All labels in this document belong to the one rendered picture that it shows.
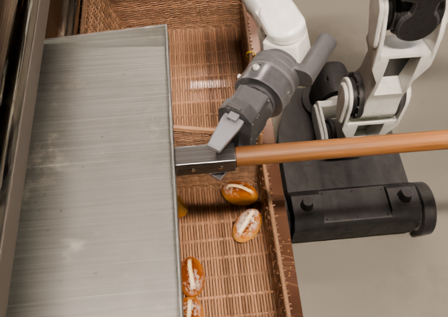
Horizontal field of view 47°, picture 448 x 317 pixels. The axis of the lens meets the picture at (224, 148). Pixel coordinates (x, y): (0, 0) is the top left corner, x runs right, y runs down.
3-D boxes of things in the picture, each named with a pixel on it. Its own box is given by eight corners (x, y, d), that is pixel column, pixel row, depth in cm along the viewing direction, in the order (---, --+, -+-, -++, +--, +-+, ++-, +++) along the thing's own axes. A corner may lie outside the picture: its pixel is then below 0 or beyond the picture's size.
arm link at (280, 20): (271, 39, 81) (249, -1, 91) (283, 81, 88) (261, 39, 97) (310, 24, 81) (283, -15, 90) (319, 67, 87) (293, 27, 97)
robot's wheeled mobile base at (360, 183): (259, 109, 226) (264, 59, 198) (375, 101, 228) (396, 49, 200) (281, 247, 192) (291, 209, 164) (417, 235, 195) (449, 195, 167)
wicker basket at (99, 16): (91, 177, 145) (66, 121, 121) (101, 32, 175) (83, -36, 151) (263, 166, 147) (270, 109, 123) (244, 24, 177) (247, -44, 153)
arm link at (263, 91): (263, 122, 72) (300, 65, 77) (204, 95, 74) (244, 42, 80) (258, 167, 83) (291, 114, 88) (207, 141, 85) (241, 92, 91)
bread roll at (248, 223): (246, 207, 139) (247, 198, 134) (267, 219, 137) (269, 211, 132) (226, 237, 134) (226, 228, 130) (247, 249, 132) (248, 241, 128)
